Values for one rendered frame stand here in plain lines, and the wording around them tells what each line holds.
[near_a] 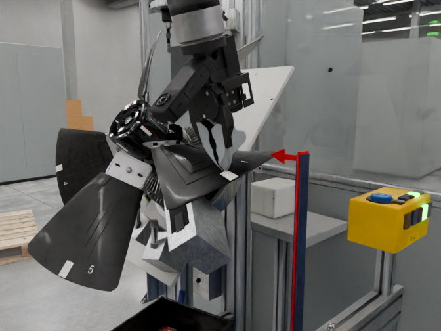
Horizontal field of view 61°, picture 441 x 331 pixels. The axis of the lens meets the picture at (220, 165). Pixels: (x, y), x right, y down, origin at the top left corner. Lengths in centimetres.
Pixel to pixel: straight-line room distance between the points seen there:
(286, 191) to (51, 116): 554
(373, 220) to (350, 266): 67
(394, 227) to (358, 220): 7
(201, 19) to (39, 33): 1332
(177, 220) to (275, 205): 57
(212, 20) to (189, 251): 45
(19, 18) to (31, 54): 723
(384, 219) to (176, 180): 40
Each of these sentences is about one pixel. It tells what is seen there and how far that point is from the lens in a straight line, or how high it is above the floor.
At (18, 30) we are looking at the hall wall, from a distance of 1364.
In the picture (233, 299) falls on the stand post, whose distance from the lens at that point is 129.
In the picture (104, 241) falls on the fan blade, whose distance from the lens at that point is 83.
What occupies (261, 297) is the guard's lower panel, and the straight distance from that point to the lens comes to 179.
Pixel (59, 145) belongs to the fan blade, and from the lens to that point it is 117.
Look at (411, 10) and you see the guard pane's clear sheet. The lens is 131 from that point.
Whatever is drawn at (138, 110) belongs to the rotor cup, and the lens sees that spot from 88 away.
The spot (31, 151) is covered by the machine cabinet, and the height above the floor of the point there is 47.
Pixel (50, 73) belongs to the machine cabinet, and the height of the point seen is 165.
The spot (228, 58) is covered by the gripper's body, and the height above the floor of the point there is 133.
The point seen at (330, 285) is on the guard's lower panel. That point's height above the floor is 59.
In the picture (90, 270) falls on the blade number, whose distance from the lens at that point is 82.
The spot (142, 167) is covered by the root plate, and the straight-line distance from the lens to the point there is 88.
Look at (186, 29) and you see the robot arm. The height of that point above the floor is 137.
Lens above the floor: 127
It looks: 10 degrees down
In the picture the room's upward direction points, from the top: straight up
